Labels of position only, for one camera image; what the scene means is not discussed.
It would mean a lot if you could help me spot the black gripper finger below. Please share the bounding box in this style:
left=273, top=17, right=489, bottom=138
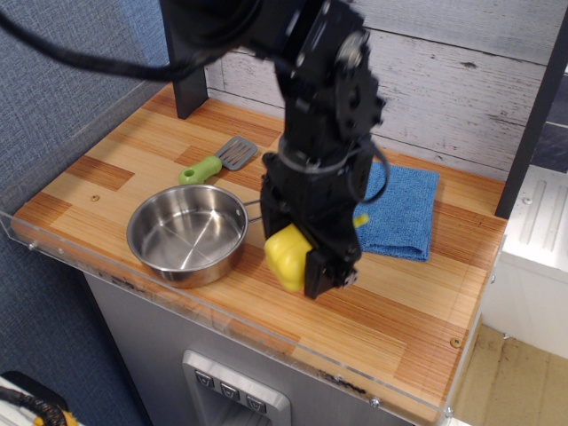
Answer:
left=261, top=203, right=292, bottom=240
left=304, top=248, right=358, bottom=298

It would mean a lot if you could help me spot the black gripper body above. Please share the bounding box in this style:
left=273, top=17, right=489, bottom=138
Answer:
left=260, top=147, right=362, bottom=268

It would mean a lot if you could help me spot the yellow toy capsicum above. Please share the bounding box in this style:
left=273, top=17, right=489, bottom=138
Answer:
left=264, top=213, right=370, bottom=293

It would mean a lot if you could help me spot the small steel pan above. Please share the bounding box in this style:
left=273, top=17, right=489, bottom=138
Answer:
left=126, top=185, right=262, bottom=288

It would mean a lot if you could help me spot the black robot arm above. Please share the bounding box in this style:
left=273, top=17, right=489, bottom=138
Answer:
left=1, top=1, right=384, bottom=298

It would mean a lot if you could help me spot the blue folded cloth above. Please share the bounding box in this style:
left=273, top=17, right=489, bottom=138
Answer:
left=354, top=162, right=439, bottom=262

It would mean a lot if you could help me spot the clear acrylic table guard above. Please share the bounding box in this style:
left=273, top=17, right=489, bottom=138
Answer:
left=0, top=61, right=507, bottom=422

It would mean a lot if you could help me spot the grey cabinet with dispenser panel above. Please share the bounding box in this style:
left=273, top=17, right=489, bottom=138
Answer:
left=83, top=271, right=414, bottom=426

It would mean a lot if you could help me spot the white ridged side unit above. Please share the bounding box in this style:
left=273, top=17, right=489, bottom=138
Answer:
left=481, top=166, right=567, bottom=358

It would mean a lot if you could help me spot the yellow object bottom left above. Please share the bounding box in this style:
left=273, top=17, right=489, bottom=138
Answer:
left=32, top=411, right=82, bottom=426

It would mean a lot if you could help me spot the green handled grey spatula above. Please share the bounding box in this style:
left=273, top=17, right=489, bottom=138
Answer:
left=178, top=136, right=257, bottom=185

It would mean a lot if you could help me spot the black right vertical post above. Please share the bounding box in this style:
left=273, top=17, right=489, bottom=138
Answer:
left=493, top=0, right=568, bottom=219

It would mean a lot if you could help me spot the black braided cable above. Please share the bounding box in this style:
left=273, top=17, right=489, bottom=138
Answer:
left=0, top=384, right=67, bottom=426

